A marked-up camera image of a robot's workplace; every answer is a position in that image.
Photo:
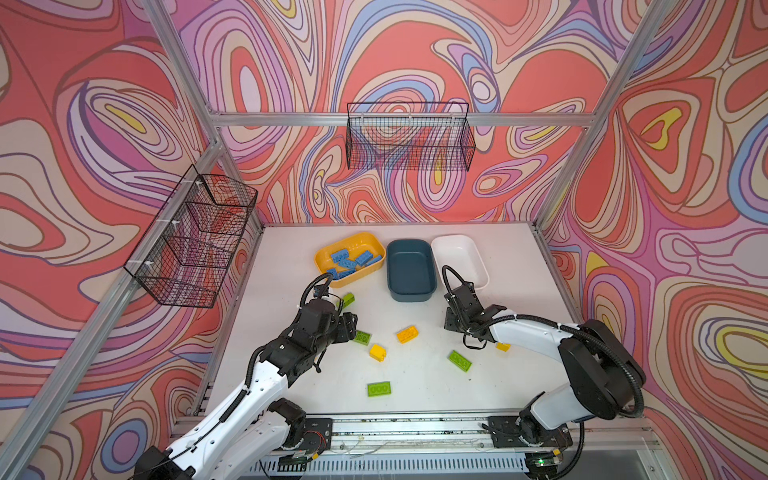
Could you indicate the green lego right front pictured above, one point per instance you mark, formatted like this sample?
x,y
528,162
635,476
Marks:
x,y
460,361

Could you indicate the left wall wire basket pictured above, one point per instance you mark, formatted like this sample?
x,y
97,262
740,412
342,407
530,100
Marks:
x,y
200,228

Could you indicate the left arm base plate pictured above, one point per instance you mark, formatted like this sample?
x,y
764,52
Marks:
x,y
314,436

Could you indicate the wall wire basket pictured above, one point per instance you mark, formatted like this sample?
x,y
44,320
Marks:
x,y
409,135
200,228

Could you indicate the green lego centre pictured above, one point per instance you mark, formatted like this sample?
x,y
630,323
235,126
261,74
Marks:
x,y
362,338

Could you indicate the yellow plastic bin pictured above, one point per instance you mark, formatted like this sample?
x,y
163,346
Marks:
x,y
355,244

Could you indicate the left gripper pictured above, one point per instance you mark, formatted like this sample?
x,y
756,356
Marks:
x,y
344,326

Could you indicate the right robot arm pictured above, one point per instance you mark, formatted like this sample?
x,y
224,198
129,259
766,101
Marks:
x,y
603,379

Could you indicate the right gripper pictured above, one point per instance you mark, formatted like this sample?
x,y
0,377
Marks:
x,y
449,321

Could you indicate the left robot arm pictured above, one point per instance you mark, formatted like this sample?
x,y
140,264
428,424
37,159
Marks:
x,y
256,418

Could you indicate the white plastic bin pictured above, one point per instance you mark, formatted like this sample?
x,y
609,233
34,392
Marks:
x,y
461,253

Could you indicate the orange yellow lego centre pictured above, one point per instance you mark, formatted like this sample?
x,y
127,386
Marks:
x,y
407,334

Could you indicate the back wall wire basket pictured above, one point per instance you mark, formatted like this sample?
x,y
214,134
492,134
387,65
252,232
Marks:
x,y
409,135

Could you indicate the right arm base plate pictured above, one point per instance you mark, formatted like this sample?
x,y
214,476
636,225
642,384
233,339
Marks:
x,y
516,432

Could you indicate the dark teal plastic bin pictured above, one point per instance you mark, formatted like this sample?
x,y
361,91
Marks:
x,y
411,271

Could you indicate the green lego near yellow bin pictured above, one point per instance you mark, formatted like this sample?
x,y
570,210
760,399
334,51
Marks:
x,y
348,299

